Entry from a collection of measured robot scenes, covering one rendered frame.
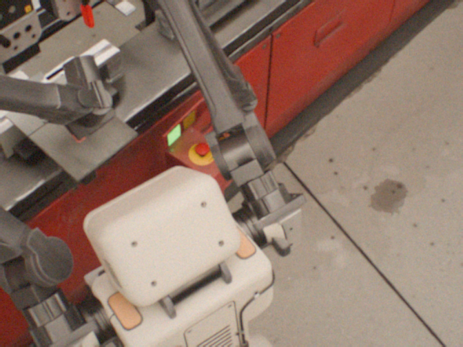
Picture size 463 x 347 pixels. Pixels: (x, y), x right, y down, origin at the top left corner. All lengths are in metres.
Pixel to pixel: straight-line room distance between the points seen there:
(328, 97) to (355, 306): 0.91
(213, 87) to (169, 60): 0.67
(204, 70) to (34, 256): 0.45
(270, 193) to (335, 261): 1.36
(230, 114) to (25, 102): 0.37
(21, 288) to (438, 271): 1.77
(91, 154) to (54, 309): 0.53
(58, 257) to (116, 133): 0.53
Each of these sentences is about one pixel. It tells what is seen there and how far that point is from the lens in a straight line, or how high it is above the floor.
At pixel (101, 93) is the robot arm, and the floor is 1.21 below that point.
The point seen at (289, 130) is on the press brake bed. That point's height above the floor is 0.05.
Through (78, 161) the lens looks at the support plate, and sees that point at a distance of 1.64.
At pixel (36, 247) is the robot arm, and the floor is 1.30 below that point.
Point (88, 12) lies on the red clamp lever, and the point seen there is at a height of 1.20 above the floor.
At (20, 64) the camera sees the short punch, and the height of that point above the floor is 1.10.
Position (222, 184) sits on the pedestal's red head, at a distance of 1.93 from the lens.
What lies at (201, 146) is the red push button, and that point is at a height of 0.81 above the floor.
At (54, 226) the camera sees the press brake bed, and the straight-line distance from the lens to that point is 1.94.
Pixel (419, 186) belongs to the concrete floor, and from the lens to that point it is 2.86.
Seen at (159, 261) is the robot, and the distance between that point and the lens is 1.11.
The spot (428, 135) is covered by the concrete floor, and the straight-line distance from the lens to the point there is 3.01.
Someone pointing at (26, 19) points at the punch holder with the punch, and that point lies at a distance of 1.60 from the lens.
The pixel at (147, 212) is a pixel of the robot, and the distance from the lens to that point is 1.09.
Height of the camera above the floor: 2.32
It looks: 56 degrees down
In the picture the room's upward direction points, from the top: 1 degrees clockwise
